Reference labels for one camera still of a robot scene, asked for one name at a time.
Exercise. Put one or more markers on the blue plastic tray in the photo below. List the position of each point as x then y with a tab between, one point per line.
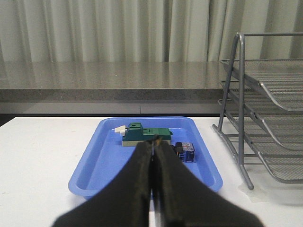
105	156

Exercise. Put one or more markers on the grey metal rack frame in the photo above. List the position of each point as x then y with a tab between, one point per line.
234	67

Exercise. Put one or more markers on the red emergency stop button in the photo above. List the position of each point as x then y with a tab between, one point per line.
184	150

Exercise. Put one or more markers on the green terminal block component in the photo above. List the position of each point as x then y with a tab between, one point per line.
135	133

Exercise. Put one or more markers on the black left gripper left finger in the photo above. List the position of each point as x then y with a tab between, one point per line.
124	202

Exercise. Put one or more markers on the grey stone counter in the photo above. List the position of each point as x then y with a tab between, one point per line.
111	81

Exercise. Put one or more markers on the silver mesh tray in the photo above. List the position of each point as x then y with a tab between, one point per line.
255	115
284	165
281	81

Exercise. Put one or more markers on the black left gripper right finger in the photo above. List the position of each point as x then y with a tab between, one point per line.
181	200

